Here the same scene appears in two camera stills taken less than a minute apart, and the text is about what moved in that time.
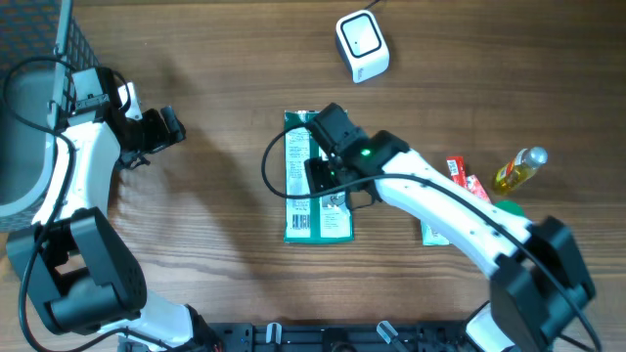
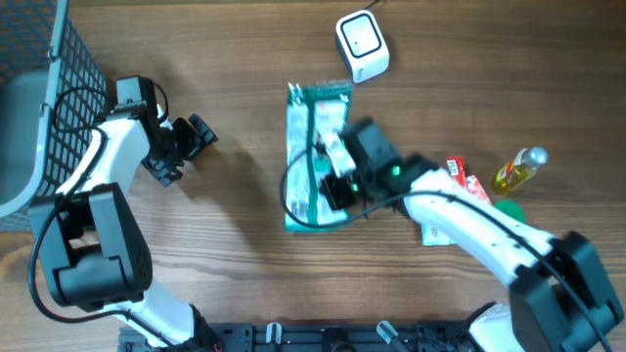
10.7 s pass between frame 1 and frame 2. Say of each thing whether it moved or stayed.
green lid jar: stayed
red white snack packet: stayed
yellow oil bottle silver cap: stayed
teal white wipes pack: stayed
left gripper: moved
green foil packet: moved
